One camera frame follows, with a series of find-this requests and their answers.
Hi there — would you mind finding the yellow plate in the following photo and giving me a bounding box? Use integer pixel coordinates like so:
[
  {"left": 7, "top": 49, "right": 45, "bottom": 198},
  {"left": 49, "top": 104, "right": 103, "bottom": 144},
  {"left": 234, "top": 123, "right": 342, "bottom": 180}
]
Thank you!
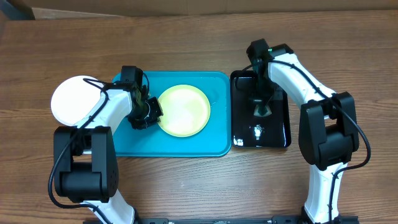
[{"left": 159, "top": 85, "right": 211, "bottom": 138}]

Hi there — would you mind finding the white plate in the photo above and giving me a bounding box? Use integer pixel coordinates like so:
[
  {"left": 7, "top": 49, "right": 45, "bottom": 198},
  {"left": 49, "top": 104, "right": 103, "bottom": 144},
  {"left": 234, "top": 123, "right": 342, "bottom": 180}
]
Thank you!
[{"left": 50, "top": 75, "right": 103, "bottom": 126}]

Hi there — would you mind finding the black water tray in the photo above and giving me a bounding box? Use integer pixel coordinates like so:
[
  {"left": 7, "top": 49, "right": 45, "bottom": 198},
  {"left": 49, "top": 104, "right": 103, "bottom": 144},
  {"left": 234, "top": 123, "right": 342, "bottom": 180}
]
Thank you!
[{"left": 230, "top": 70, "right": 291, "bottom": 147}]

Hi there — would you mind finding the green yellow sponge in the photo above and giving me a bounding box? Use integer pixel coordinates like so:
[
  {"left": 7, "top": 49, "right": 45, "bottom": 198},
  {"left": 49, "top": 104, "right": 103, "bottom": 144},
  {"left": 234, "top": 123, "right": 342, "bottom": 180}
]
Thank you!
[{"left": 254, "top": 105, "right": 272, "bottom": 117}]

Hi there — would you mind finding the teal plastic tray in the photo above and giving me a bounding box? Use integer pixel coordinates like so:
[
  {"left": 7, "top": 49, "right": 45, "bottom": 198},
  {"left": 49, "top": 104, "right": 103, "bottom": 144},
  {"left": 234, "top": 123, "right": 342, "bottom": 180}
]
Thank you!
[{"left": 113, "top": 71, "right": 231, "bottom": 157}]

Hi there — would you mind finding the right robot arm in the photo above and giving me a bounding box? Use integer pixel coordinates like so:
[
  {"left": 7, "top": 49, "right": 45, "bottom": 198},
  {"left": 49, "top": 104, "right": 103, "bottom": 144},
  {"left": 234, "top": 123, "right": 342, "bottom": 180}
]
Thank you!
[{"left": 246, "top": 39, "right": 360, "bottom": 223}]

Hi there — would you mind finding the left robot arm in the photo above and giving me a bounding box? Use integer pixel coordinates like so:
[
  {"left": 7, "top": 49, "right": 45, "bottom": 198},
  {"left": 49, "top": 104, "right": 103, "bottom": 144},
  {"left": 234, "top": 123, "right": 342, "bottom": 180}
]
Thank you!
[{"left": 47, "top": 65, "right": 162, "bottom": 223}]

